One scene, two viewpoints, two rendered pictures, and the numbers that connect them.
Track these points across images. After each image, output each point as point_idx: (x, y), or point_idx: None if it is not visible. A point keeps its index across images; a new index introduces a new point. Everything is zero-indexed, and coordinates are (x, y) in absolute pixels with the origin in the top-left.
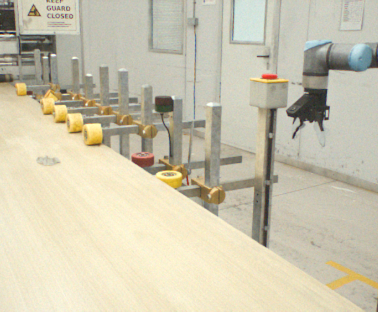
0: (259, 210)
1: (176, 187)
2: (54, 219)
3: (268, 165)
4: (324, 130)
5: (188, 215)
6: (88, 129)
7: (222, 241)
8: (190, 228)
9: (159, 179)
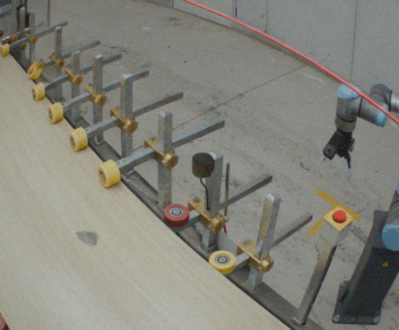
0: (310, 298)
1: (231, 271)
2: None
3: (325, 273)
4: (350, 165)
5: (261, 328)
6: (106, 174)
7: None
8: None
9: (215, 268)
